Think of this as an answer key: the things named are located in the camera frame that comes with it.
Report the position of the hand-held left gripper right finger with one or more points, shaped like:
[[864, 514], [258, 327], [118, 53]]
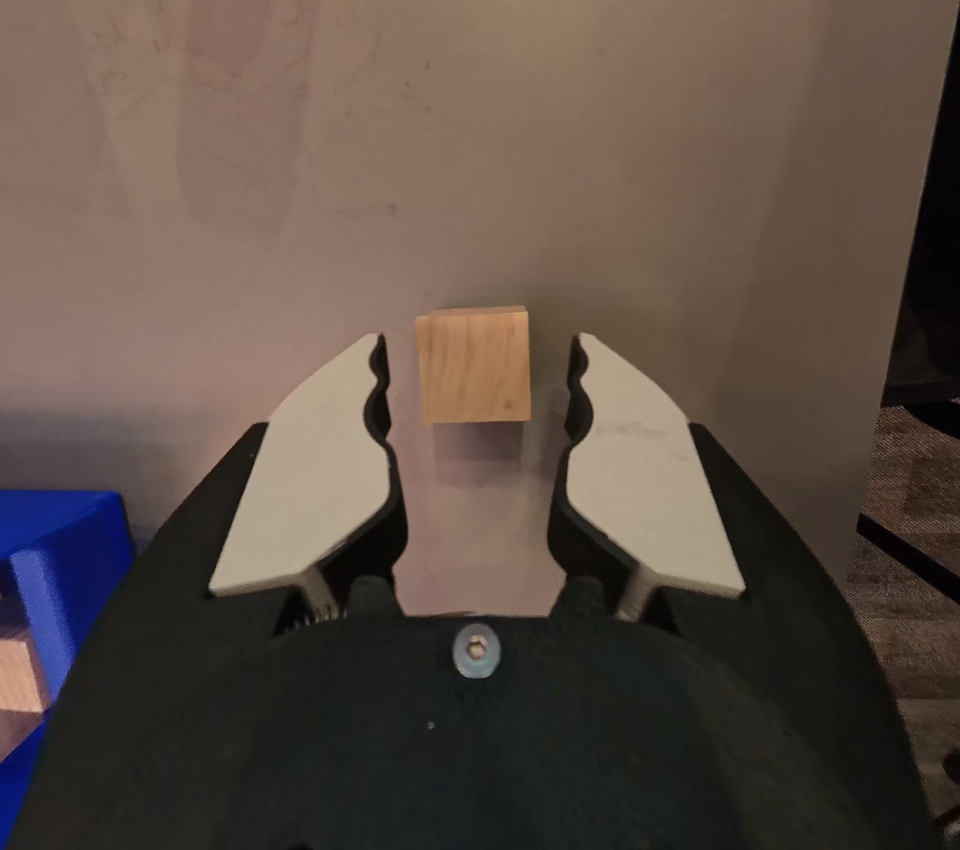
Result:
[[652, 490]]

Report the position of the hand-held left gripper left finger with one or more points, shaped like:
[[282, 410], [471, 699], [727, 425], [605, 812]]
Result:
[[307, 475]]

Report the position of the wooden cube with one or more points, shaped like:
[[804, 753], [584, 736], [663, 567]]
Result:
[[472, 370], [19, 677]]

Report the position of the blue plastic bin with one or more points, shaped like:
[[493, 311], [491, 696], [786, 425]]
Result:
[[67, 528]]

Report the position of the black furniture frame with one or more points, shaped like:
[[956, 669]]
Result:
[[930, 228]]

